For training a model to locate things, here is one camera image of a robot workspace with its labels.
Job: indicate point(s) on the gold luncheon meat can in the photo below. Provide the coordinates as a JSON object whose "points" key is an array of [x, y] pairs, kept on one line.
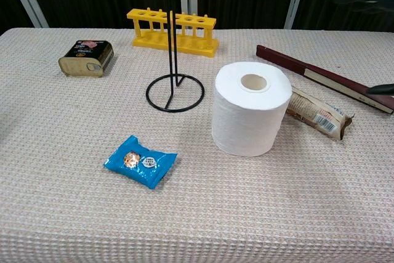
{"points": [[86, 56]]}

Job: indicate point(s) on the white paper towel roll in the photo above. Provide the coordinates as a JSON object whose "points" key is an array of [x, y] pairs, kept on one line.
{"points": [[246, 121]]}

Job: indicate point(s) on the yellow test tube rack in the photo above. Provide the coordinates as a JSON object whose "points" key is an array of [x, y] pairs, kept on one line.
{"points": [[191, 22]]}

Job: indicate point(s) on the dark red flat box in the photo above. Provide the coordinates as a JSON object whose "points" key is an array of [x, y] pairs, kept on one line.
{"points": [[332, 79]]}

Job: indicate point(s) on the blue snack packet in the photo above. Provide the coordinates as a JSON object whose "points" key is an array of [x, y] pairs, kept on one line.
{"points": [[141, 161]]}

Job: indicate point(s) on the brown biscuit wrapper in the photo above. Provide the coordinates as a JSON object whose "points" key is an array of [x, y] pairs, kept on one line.
{"points": [[320, 115]]}

